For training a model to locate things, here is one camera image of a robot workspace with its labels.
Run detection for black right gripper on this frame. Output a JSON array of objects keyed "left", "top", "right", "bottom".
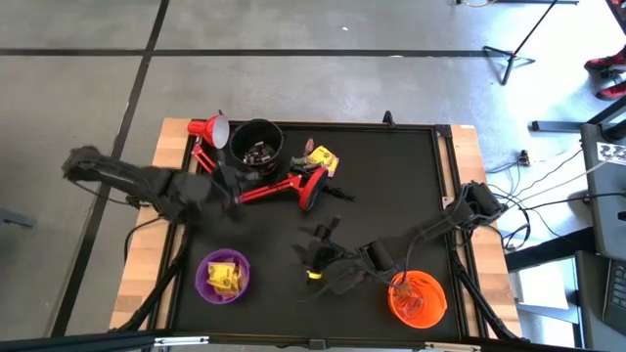
[{"left": 291, "top": 216, "right": 368, "bottom": 296}]

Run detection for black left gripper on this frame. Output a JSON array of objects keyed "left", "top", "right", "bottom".
[{"left": 210, "top": 163, "right": 261, "bottom": 222}]

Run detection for red desk lamp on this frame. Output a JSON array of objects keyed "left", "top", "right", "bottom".
[{"left": 187, "top": 114, "right": 330, "bottom": 212}]

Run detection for black jack-o-lantern bucket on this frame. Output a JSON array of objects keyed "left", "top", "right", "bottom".
[{"left": 229, "top": 118, "right": 285, "bottom": 177}]

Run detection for purple plastic bucket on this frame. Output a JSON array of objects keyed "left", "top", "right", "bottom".
[{"left": 195, "top": 248, "right": 251, "bottom": 306}]

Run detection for orange candy clear wrapper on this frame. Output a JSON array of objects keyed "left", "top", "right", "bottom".
[{"left": 393, "top": 281, "right": 425, "bottom": 317}]

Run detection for orange plastic bucket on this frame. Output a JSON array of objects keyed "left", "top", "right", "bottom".
[{"left": 387, "top": 270, "right": 448, "bottom": 330}]

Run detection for dark metal floor foot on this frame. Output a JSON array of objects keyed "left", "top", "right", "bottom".
[{"left": 0, "top": 207, "right": 38, "bottom": 229}]

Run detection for black tripod stand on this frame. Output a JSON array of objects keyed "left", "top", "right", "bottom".
[{"left": 481, "top": 0, "right": 561, "bottom": 87}]

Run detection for grey desk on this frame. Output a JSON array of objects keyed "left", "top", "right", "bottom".
[{"left": 579, "top": 121, "right": 626, "bottom": 260}]

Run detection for dark laptop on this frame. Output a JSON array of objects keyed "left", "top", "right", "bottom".
[{"left": 601, "top": 257, "right": 626, "bottom": 338}]

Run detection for white printed marker sheet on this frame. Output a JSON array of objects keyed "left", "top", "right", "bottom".
[{"left": 595, "top": 141, "right": 626, "bottom": 167}]

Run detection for person's foot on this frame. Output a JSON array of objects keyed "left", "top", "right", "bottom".
[
  {"left": 595, "top": 80, "right": 626, "bottom": 103},
  {"left": 584, "top": 46, "right": 626, "bottom": 73}
]

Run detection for black aluminium table frame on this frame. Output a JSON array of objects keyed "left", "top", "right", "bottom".
[{"left": 110, "top": 110, "right": 527, "bottom": 351}]

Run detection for silver frame bracket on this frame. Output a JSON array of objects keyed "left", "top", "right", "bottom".
[
  {"left": 153, "top": 335, "right": 210, "bottom": 348},
  {"left": 424, "top": 341, "right": 483, "bottom": 352}
]

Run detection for black desk leg frame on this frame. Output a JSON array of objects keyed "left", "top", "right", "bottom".
[{"left": 530, "top": 97, "right": 626, "bottom": 143}]

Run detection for black floor cable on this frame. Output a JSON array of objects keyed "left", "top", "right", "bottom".
[{"left": 517, "top": 192, "right": 626, "bottom": 212}]

